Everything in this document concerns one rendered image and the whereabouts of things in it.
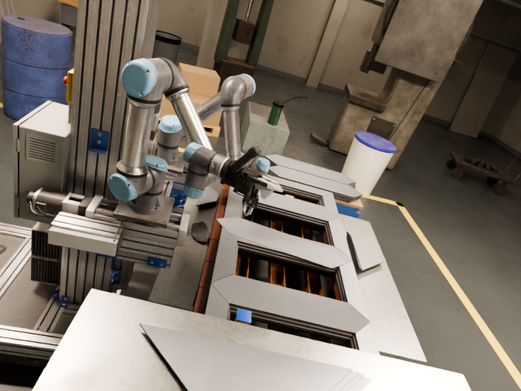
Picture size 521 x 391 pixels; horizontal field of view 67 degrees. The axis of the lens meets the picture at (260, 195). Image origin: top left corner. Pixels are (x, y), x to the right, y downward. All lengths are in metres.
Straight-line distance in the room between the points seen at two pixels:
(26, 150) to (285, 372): 1.37
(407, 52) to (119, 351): 5.27
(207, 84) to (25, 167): 3.92
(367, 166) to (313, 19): 6.19
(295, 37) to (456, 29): 5.45
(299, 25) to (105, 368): 9.97
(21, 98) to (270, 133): 2.84
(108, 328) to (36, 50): 3.70
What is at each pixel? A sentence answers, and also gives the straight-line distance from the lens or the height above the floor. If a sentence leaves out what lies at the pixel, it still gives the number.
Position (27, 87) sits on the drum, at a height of 0.40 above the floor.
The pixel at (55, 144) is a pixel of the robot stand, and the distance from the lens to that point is 1.86.
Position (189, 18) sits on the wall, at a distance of 10.60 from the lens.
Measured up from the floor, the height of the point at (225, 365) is 1.07.
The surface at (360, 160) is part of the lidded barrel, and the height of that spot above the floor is 0.45.
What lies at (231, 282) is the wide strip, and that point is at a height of 0.86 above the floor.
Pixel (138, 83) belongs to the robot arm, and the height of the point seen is 1.62.
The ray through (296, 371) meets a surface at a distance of 1.27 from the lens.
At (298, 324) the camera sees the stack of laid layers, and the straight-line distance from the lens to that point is 1.75.
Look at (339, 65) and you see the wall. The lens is 11.00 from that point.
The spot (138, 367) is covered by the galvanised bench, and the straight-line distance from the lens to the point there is 1.19.
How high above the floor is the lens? 2.02
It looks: 28 degrees down
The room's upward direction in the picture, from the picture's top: 19 degrees clockwise
